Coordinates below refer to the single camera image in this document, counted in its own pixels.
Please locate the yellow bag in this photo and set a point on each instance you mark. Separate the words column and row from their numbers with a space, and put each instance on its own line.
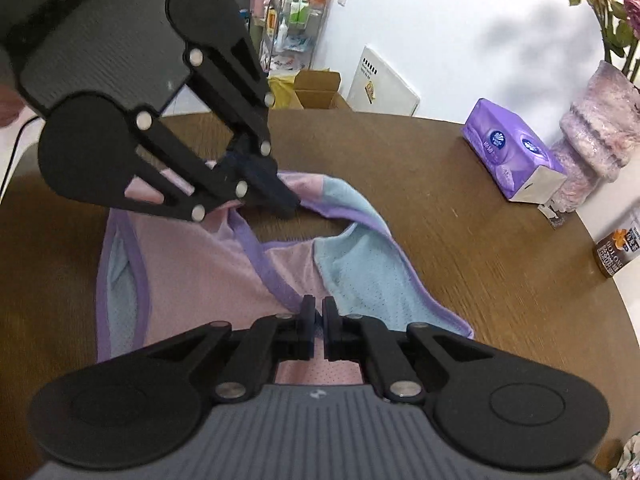
column 282, row 92

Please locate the rolling storage cart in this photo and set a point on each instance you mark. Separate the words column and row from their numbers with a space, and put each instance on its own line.
column 295, row 25

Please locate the purple fuzzy vase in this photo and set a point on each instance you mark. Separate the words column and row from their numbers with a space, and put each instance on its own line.
column 600, row 125

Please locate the tea bottle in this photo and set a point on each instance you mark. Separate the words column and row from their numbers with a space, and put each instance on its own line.
column 620, row 255

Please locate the pink and blue mesh garment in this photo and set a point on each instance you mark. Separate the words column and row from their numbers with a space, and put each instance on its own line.
column 200, row 270

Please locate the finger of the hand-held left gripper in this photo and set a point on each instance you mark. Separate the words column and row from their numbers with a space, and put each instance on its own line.
column 270, row 192
column 240, row 90

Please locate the person's left hand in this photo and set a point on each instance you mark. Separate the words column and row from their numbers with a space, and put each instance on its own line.
column 7, row 107

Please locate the small paper tag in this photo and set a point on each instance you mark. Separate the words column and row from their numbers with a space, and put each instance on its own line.
column 552, row 215

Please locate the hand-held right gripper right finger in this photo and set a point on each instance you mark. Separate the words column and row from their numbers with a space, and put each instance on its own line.
column 332, row 332

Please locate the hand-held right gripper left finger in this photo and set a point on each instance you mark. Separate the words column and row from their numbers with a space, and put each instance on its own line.
column 306, row 332

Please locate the cream flowered folded cloth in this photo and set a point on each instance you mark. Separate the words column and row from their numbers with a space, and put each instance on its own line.
column 631, row 460

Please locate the purple tissue box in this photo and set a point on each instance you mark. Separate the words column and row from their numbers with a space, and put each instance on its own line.
column 500, row 150

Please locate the cardboard box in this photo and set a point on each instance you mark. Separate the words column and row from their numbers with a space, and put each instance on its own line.
column 320, row 85

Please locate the pink bin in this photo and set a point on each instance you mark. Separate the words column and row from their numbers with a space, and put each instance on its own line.
column 259, row 2

